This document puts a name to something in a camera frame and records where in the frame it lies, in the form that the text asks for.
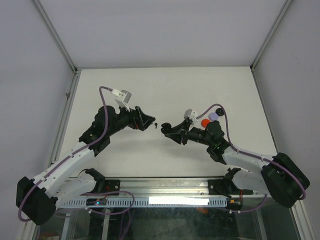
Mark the aluminium mounting rail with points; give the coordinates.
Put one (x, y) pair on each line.
(147, 187)

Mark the black round charging case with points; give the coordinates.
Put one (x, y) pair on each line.
(220, 112)

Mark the purple round charging case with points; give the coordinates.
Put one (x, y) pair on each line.
(213, 116)

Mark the white slotted cable duct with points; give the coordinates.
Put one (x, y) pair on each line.
(152, 202)

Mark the right aluminium frame post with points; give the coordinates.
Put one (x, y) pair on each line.
(270, 34)

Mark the small electronics board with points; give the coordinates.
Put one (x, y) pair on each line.
(96, 201)

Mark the red round charging case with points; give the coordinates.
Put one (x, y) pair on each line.
(205, 122)

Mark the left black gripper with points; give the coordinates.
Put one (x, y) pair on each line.
(139, 120)

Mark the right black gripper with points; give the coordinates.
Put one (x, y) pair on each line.
(179, 131)

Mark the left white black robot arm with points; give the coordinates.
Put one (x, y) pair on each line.
(39, 197)

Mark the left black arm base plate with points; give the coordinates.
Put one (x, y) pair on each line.
(106, 187)

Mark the aluminium frame post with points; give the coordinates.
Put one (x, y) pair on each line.
(54, 34)
(270, 34)

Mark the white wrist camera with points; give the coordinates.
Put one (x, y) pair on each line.
(122, 97)
(191, 115)

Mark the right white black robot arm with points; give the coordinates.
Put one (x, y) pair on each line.
(275, 176)

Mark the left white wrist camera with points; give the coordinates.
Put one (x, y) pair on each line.
(122, 97)

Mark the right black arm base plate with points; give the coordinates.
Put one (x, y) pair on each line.
(225, 188)

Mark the left aluminium frame post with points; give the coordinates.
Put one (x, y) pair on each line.
(54, 34)

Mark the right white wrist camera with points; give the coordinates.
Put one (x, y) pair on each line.
(191, 115)

